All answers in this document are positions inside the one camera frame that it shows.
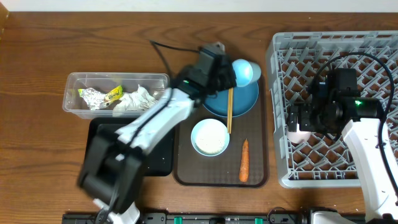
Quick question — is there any light blue cup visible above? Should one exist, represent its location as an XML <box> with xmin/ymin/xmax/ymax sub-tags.
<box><xmin>232</xmin><ymin>59</ymin><xmax>262</xmax><ymax>87</ymax></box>

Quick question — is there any pink cup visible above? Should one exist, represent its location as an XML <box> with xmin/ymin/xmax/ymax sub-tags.
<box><xmin>287</xmin><ymin>131</ymin><xmax>312</xmax><ymax>144</ymax></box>

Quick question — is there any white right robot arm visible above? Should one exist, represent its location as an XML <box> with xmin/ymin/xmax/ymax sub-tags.
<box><xmin>287</xmin><ymin>68</ymin><xmax>397</xmax><ymax>223</ymax></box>

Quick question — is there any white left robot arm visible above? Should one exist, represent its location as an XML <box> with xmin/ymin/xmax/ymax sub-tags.
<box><xmin>78</xmin><ymin>42</ymin><xmax>236</xmax><ymax>223</ymax></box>

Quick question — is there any grey dishwasher rack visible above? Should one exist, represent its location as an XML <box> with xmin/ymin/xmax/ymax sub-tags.
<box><xmin>266</xmin><ymin>30</ymin><xmax>397</xmax><ymax>189</ymax></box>

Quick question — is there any black waste tray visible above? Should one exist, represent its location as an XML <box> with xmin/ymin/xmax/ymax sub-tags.
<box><xmin>85</xmin><ymin>118</ymin><xmax>175</xmax><ymax>177</ymax></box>

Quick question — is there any wooden chopstick right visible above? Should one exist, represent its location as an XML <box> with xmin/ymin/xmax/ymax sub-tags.
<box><xmin>228</xmin><ymin>88</ymin><xmax>234</xmax><ymax>134</ymax></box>

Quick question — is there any dark blue plate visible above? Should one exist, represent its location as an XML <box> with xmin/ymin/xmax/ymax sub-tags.
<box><xmin>204</xmin><ymin>83</ymin><xmax>259</xmax><ymax>117</ymax></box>

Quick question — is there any light blue rice bowl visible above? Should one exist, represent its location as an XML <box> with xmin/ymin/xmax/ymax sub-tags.
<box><xmin>190</xmin><ymin>119</ymin><xmax>229</xmax><ymax>157</ymax></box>

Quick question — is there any crumpled white tissue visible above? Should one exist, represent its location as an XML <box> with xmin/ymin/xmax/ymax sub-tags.
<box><xmin>113</xmin><ymin>85</ymin><xmax>157</xmax><ymax>112</ymax></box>

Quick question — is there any yellow snack wrapper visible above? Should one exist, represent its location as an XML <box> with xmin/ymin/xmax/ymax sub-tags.
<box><xmin>104</xmin><ymin>85</ymin><xmax>123</xmax><ymax>102</ymax></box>

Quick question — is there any orange carrot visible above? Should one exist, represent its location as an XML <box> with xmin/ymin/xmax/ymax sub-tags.
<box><xmin>239</xmin><ymin>139</ymin><xmax>249</xmax><ymax>182</ymax></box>

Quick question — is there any crumpled aluminium foil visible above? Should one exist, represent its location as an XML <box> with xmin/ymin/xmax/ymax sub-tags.
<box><xmin>78</xmin><ymin>88</ymin><xmax>107</xmax><ymax>110</ymax></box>

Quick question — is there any clear plastic bin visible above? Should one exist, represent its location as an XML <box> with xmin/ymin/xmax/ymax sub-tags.
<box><xmin>63</xmin><ymin>72</ymin><xmax>170</xmax><ymax>119</ymax></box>

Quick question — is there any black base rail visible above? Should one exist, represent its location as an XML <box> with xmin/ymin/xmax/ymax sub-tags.
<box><xmin>62</xmin><ymin>212</ymin><xmax>312</xmax><ymax>224</ymax></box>

